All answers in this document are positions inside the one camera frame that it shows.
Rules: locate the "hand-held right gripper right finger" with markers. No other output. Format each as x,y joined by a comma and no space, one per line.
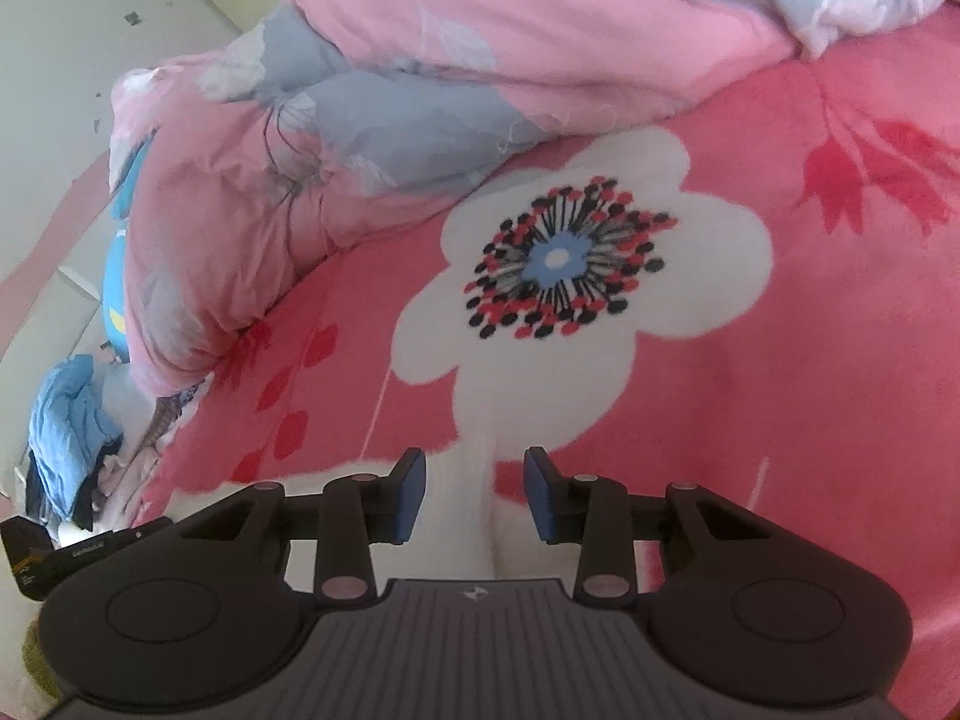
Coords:
538,499

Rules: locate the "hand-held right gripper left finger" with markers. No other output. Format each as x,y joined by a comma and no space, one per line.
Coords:
409,495

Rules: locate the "white fluffy sweater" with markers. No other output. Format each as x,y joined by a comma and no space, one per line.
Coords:
465,525

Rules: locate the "black folded garment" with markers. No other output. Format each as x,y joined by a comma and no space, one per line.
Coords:
82,502

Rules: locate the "cream folded garments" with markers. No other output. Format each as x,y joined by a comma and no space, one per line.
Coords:
131,480

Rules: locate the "light blue folded garment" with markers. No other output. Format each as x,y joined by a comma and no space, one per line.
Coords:
67,420

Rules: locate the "white cloth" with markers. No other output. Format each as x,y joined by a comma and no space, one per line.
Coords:
127,405

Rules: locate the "pink floral bed blanket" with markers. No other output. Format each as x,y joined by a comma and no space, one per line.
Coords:
750,390

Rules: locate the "blue quilt with yellow dots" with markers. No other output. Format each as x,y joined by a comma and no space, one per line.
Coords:
116,277

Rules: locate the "pink grey floral quilt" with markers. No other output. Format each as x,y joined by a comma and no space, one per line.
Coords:
375,90

